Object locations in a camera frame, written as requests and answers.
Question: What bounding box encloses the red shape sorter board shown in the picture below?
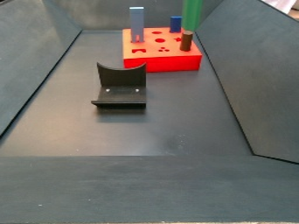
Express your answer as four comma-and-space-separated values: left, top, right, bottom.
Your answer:
123, 27, 202, 73

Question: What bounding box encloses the black curved holder stand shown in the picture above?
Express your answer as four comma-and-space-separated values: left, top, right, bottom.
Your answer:
91, 63, 146, 108

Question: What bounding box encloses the dark brown cylinder peg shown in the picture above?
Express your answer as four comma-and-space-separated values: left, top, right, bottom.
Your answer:
181, 31, 193, 52

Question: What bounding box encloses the dark blue block peg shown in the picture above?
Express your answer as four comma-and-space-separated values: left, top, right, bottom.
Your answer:
170, 16, 183, 33

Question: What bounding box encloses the light blue tall peg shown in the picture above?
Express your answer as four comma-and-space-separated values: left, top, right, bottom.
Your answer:
130, 6, 145, 43

